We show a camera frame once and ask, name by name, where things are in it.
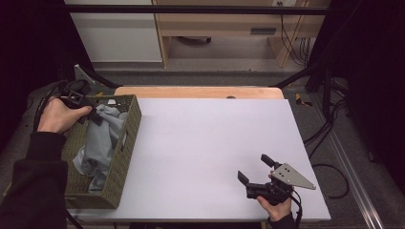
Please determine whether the light wooden desk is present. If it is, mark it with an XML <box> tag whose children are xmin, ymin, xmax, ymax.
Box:
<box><xmin>152</xmin><ymin>0</ymin><xmax>331</xmax><ymax>69</ymax></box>

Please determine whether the white table mat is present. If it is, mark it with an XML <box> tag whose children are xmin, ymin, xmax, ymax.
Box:
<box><xmin>68</xmin><ymin>97</ymin><xmax>332</xmax><ymax>223</ymax></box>

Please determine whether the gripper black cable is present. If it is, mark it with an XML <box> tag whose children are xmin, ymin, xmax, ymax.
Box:
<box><xmin>286</xmin><ymin>188</ymin><xmax>304</xmax><ymax>229</ymax></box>
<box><xmin>32</xmin><ymin>79</ymin><xmax>71</xmax><ymax>132</ymax></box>

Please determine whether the olive green woven basket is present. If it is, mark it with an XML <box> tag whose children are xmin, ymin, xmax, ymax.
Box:
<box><xmin>61</xmin><ymin>94</ymin><xmax>143</xmax><ymax>210</ymax></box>

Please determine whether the black upright stand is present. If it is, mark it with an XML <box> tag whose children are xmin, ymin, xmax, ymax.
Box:
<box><xmin>320</xmin><ymin>65</ymin><xmax>333</xmax><ymax>118</ymax></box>

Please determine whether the grey cloth garment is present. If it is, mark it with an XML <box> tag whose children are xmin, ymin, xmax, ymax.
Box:
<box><xmin>72</xmin><ymin>103</ymin><xmax>129</xmax><ymax>196</ymax></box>

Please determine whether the aluminium floor rail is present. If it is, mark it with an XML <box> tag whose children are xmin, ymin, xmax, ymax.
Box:
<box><xmin>309</xmin><ymin>94</ymin><xmax>387</xmax><ymax>229</ymax></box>

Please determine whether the hanging black cables bundle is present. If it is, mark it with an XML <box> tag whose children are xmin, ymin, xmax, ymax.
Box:
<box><xmin>277</xmin><ymin>1</ymin><xmax>311</xmax><ymax>67</ymax></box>

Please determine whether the black horizontal frame bar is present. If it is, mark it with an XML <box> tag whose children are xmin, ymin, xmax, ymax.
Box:
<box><xmin>62</xmin><ymin>5</ymin><xmax>330</xmax><ymax>16</ymax></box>

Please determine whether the black diagonal frame strut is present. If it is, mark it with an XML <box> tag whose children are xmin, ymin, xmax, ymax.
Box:
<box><xmin>80</xmin><ymin>65</ymin><xmax>124</xmax><ymax>90</ymax></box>
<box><xmin>272</xmin><ymin>62</ymin><xmax>323</xmax><ymax>90</ymax></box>

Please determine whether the grey metal corner bracket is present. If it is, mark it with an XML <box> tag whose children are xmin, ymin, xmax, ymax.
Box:
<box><xmin>74</xmin><ymin>64</ymin><xmax>96</xmax><ymax>86</ymax></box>

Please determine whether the black floor cable loop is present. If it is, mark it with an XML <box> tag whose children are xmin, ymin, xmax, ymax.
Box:
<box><xmin>303</xmin><ymin>98</ymin><xmax>351</xmax><ymax>200</ymax></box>

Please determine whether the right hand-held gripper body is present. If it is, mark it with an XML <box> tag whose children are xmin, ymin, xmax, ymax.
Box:
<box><xmin>245</xmin><ymin>162</ymin><xmax>317</xmax><ymax>206</ymax></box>

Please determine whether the person's right hand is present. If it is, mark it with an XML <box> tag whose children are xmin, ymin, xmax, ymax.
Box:
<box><xmin>256</xmin><ymin>171</ymin><xmax>293</xmax><ymax>222</ymax></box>

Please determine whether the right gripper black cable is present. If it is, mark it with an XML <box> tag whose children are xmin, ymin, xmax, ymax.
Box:
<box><xmin>286</xmin><ymin>188</ymin><xmax>304</xmax><ymax>229</ymax></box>

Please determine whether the yellow and black tool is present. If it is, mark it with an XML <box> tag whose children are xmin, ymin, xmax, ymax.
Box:
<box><xmin>294</xmin><ymin>93</ymin><xmax>313</xmax><ymax>108</ymax></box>

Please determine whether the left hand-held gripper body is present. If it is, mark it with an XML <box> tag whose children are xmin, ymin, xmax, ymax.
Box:
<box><xmin>59</xmin><ymin>79</ymin><xmax>97</xmax><ymax>111</ymax></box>

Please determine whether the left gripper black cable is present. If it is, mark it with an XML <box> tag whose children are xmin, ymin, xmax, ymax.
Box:
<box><xmin>32</xmin><ymin>79</ymin><xmax>71</xmax><ymax>132</ymax></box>

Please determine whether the white cabinet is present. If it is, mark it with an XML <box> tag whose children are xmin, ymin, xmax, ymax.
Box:
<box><xmin>64</xmin><ymin>0</ymin><xmax>163</xmax><ymax>64</ymax></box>

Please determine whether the person's left hand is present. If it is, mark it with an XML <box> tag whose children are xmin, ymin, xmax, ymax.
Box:
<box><xmin>36</xmin><ymin>96</ymin><xmax>94</xmax><ymax>135</ymax></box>

